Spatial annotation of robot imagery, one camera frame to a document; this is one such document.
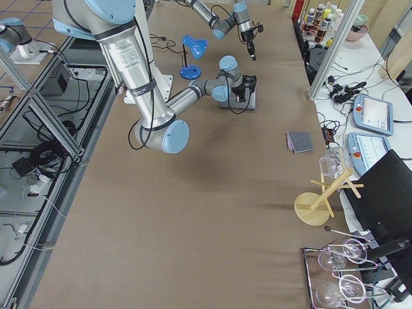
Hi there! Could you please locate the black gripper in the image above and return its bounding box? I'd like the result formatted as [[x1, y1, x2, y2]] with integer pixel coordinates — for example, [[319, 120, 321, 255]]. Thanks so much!
[[241, 29, 256, 61], [232, 84, 247, 100]]

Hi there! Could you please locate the grey laptop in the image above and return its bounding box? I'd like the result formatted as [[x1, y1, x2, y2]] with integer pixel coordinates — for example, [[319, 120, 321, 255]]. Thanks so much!
[[218, 76, 256, 111]]

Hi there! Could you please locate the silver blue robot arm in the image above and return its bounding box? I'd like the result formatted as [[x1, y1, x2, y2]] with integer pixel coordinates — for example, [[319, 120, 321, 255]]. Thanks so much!
[[176, 0, 264, 61], [52, 1, 245, 154]]

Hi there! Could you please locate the blue desk lamp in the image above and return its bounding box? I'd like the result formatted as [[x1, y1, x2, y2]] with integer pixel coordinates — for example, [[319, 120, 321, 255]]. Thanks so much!
[[180, 35, 208, 80]]

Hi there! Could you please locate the folded grey cloth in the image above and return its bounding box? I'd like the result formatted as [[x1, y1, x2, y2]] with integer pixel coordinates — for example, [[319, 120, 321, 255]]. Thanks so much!
[[286, 131, 315, 153]]

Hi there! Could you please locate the pink bowl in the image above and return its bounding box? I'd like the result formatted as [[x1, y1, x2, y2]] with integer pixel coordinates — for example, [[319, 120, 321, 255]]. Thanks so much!
[[346, 25, 369, 42]]

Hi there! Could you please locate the clear glass mug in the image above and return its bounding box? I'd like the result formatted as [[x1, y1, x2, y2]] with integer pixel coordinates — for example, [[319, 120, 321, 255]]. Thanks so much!
[[319, 147, 353, 179]]

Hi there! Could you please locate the blue teach pendant far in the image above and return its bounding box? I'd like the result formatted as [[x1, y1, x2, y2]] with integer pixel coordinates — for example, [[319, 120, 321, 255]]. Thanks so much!
[[353, 95, 394, 136]]

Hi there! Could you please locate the blue teach pendant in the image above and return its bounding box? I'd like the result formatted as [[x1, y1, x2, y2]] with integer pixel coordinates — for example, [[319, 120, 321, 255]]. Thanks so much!
[[353, 95, 394, 136], [347, 133, 391, 176]]

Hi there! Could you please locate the blue teach pendant near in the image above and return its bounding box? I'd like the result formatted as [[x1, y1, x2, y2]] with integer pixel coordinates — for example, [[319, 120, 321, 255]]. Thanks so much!
[[347, 133, 391, 176]]

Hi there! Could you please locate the wooden mug tree stand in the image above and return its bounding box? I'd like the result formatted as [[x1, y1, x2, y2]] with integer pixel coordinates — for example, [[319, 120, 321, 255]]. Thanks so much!
[[294, 167, 364, 226]]

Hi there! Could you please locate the black monitor back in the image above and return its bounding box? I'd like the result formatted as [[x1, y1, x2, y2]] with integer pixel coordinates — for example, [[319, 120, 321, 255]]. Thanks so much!
[[339, 149, 412, 268]]

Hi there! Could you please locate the clear wine glass upper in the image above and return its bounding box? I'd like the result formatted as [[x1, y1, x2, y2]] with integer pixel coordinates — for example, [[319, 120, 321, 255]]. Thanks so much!
[[318, 238, 367, 271]]

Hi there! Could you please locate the clear wine glass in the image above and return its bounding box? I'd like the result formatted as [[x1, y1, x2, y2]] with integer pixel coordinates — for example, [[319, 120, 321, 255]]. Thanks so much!
[[315, 274, 366, 308], [318, 238, 367, 271]]

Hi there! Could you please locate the clear wine glass lower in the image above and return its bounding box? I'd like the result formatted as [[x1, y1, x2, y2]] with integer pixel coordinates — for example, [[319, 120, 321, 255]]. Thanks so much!
[[315, 274, 366, 308]]

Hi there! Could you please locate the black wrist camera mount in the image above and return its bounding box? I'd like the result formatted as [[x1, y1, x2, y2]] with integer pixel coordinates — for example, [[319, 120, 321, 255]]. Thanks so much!
[[242, 75, 257, 96], [252, 21, 264, 35]]

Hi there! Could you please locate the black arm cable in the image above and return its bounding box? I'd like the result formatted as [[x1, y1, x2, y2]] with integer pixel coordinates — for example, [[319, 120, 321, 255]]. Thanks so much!
[[223, 69, 255, 114]]

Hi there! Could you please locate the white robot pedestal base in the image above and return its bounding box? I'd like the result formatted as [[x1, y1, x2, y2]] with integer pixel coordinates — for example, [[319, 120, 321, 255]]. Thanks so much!
[[118, 1, 173, 105]]

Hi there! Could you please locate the black lamp power cable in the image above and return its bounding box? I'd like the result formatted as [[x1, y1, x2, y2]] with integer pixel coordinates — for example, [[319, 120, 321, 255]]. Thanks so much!
[[150, 33, 184, 55]]

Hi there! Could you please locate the aluminium frame post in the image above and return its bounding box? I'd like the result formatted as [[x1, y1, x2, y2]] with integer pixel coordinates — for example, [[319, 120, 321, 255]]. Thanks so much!
[[307, 0, 364, 101]]

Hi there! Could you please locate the wire wine glass rack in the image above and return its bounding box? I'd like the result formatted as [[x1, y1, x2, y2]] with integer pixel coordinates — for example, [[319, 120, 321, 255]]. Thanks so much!
[[302, 232, 388, 308]]

